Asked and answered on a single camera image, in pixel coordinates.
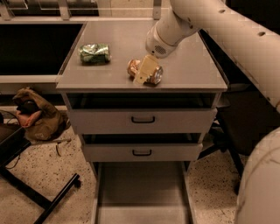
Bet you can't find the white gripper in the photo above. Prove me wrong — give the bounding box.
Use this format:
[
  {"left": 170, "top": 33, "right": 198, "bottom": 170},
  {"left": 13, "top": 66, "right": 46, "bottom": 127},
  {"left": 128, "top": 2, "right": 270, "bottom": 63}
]
[{"left": 134, "top": 26, "right": 175, "bottom": 85}]

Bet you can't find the crushed orange soda can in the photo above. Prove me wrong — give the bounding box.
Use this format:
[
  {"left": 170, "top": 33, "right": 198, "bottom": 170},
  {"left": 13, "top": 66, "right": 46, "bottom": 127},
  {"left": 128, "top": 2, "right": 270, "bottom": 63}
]
[{"left": 127, "top": 59, "right": 163, "bottom": 85}]

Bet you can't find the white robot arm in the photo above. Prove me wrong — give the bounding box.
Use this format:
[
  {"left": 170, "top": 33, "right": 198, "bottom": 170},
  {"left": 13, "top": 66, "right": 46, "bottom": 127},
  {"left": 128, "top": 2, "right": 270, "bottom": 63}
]
[{"left": 145, "top": 0, "right": 280, "bottom": 224}]

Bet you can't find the grey drawer cabinet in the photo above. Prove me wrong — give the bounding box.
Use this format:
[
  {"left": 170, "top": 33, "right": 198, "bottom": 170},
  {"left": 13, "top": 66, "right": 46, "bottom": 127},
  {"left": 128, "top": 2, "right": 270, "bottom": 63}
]
[{"left": 56, "top": 19, "right": 228, "bottom": 172}]

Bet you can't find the top grey drawer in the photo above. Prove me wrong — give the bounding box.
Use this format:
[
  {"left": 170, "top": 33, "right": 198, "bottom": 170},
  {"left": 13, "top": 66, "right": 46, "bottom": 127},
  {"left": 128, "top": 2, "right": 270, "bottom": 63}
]
[{"left": 67, "top": 93, "right": 216, "bottom": 134}]

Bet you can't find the grey drawer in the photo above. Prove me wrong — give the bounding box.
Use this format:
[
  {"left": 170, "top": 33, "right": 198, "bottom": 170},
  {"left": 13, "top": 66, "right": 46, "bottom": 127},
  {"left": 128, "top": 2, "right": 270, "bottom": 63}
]
[
  {"left": 67, "top": 93, "right": 216, "bottom": 134},
  {"left": 90, "top": 162, "right": 193, "bottom": 224},
  {"left": 82, "top": 133, "right": 202, "bottom": 162}
]

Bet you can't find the middle grey drawer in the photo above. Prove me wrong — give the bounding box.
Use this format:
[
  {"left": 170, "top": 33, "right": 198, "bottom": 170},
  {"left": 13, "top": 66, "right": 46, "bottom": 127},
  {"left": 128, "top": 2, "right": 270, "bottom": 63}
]
[{"left": 82, "top": 133, "right": 202, "bottom": 162}]

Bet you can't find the bottom grey drawer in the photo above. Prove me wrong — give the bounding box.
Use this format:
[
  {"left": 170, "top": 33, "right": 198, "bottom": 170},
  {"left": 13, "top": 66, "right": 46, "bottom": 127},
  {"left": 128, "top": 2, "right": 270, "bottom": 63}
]
[{"left": 90, "top": 162, "right": 193, "bottom": 224}]

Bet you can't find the black office chair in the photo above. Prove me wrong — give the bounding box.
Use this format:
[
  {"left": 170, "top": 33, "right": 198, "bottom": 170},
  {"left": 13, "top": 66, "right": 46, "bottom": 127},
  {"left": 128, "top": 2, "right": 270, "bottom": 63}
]
[{"left": 198, "top": 29, "right": 280, "bottom": 195}]

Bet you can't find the olive green backpack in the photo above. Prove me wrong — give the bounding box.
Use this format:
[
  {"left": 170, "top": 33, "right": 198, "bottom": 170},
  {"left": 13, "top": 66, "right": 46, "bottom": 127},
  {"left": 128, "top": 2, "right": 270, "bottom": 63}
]
[{"left": 12, "top": 87, "right": 67, "bottom": 141}]

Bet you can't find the black stand with legs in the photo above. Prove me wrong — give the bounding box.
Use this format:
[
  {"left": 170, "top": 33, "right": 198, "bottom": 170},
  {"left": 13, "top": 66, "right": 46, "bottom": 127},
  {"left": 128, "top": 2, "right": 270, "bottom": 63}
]
[{"left": 0, "top": 112, "right": 82, "bottom": 224}]

